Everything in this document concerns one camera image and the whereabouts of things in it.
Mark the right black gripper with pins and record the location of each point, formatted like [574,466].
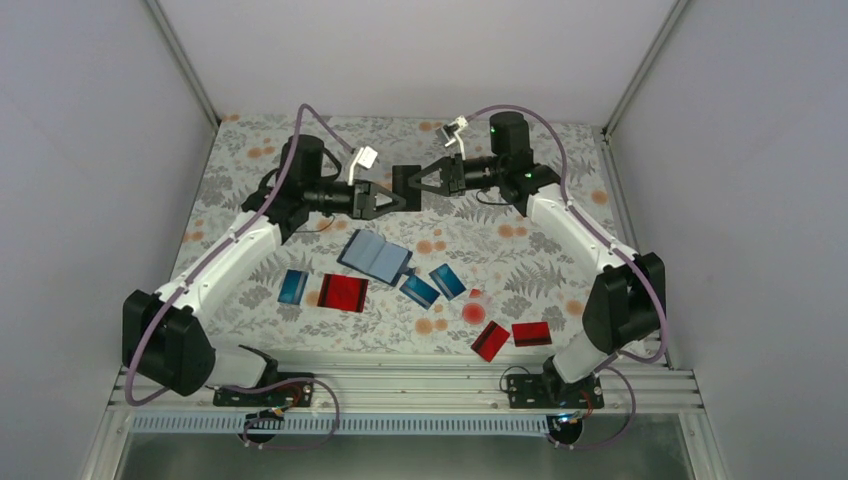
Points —
[455,167]

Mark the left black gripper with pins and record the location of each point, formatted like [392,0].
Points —
[361,202]

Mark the dark blue card holder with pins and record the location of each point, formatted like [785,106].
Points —
[370,253]

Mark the black card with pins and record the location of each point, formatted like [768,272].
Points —
[401,187]

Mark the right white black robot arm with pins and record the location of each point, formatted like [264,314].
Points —
[627,299]

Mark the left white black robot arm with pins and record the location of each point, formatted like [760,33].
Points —
[163,335]

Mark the blue card centre right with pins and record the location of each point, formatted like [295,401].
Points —
[447,281]

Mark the blue card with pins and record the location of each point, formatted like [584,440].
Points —
[447,281]
[419,292]
[293,287]

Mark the red card overlapping stack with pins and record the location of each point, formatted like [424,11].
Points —
[352,293]

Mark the red card upper stack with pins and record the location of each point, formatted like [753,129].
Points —
[328,297]

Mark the white card red circle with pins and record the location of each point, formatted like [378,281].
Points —
[474,311]

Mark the blue card far left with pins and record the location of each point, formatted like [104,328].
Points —
[293,287]

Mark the red card tilted right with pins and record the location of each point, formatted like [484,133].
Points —
[490,341]

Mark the red card far right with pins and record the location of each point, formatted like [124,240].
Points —
[531,334]

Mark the floral patterned table mat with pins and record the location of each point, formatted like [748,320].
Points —
[427,281]

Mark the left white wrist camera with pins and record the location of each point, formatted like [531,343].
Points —
[362,158]

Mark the aluminium front rail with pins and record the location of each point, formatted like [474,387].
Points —
[462,388]

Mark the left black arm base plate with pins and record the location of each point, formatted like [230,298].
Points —
[293,394]

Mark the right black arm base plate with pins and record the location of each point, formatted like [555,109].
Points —
[533,391]

